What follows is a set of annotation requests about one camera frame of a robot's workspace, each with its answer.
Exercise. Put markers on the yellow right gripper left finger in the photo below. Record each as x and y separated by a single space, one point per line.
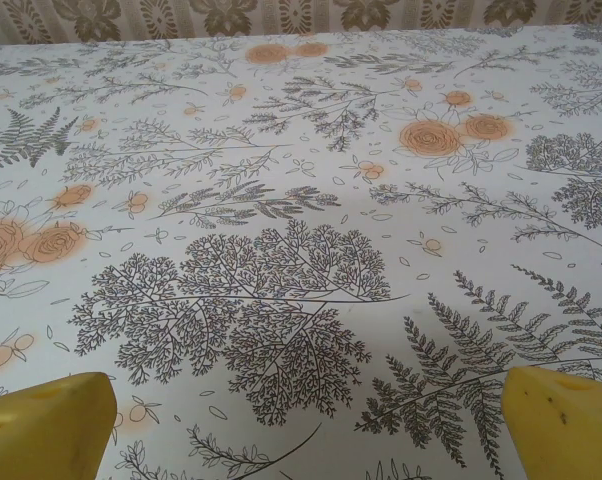
46 430

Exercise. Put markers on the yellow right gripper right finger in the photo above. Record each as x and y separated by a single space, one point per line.
571 430

